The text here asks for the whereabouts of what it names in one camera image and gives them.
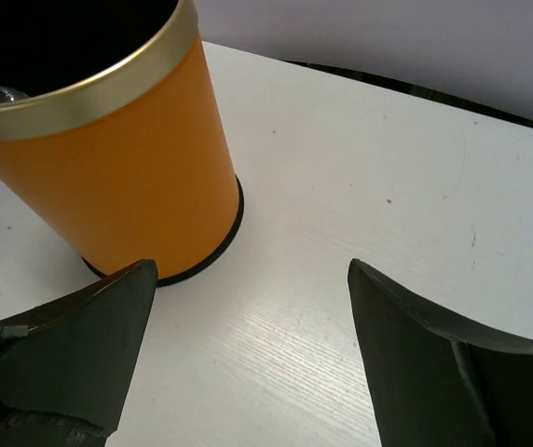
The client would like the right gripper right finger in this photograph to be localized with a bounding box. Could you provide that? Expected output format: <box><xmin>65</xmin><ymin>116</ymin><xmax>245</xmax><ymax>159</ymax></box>
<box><xmin>348</xmin><ymin>259</ymin><xmax>533</xmax><ymax>446</ymax></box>

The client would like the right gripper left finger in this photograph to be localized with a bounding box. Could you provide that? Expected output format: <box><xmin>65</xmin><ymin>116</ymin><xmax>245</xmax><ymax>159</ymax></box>
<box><xmin>0</xmin><ymin>260</ymin><xmax>157</xmax><ymax>446</ymax></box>

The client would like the orange cylindrical bin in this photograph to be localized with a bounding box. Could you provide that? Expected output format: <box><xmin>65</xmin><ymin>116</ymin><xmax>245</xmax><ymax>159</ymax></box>
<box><xmin>0</xmin><ymin>1</ymin><xmax>244</xmax><ymax>285</ymax></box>

